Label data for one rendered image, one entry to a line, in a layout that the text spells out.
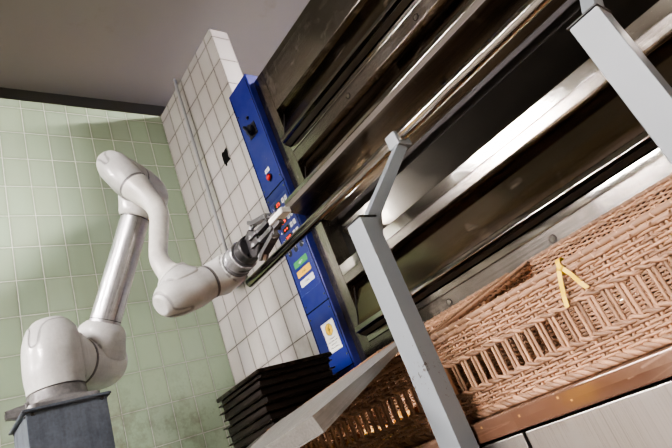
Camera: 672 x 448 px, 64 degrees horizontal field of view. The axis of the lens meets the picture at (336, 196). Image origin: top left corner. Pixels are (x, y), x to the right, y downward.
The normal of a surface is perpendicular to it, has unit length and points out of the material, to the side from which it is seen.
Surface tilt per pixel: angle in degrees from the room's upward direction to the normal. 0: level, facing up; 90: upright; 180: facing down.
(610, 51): 90
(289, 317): 90
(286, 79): 90
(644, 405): 90
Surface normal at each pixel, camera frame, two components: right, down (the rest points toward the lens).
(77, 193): 0.56, -0.54
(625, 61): -0.75, -0.01
